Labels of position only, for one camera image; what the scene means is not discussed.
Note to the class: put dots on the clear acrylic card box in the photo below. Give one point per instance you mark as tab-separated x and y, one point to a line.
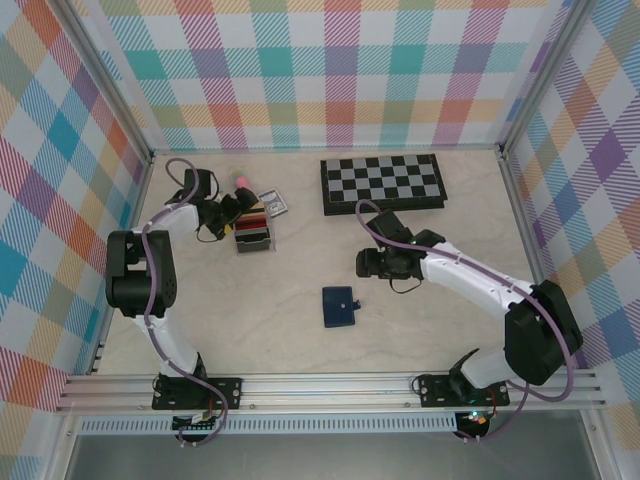
255	245

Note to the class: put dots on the navy blue card holder wallet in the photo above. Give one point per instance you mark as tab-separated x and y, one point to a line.
337	307

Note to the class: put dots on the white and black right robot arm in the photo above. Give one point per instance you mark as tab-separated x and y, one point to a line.
475	280

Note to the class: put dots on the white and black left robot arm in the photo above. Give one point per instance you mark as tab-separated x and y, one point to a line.
175	340

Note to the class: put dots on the black card stack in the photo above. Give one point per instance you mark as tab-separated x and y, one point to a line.
252	233

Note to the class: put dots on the red card stack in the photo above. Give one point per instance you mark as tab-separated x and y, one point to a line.
252	221

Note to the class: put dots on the blue playing card deck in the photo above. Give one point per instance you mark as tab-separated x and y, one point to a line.
274	202

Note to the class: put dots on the pink toy microphone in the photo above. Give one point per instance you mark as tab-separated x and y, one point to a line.
239	176

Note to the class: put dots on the black and grey chessboard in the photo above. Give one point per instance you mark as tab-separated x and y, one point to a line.
380	180

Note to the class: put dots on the small electronics board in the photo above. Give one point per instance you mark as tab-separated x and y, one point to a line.
477	420
197	424

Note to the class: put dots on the aluminium side rail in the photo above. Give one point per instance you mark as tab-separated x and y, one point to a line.
137	200
525	225

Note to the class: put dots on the aluminium back rail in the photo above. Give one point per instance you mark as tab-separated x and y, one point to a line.
325	148

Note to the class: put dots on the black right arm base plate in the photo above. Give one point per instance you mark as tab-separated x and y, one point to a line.
430	391

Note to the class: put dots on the aluminium mounting rail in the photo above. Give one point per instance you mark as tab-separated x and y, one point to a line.
325	392

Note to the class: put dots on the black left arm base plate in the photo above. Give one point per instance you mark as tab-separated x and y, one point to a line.
232	392

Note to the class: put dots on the aluminium frame post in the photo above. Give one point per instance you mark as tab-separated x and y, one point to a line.
109	75
540	75

